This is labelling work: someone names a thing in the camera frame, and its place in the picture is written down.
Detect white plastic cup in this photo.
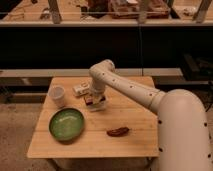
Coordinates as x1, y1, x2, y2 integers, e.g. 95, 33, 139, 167
48, 86, 65, 108

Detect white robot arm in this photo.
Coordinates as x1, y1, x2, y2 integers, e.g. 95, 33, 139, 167
89, 60, 213, 171

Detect wooden table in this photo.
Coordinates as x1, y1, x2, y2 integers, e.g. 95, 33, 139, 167
27, 77, 159, 159

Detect red brown sausage toy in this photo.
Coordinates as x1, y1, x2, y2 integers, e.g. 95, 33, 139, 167
107, 127, 129, 137

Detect white sponge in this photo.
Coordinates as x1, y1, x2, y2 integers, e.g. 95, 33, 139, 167
88, 102, 106, 112

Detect white tube with label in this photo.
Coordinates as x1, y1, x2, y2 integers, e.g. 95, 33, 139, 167
73, 82, 89, 97

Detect wooden crate on shelf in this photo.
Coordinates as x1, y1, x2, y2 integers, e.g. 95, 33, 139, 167
108, 0, 170, 18

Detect long wooden shelf bench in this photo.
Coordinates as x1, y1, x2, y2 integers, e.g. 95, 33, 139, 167
0, 0, 213, 27

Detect green round bowl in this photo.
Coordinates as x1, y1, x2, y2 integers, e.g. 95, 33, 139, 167
49, 108, 85, 141

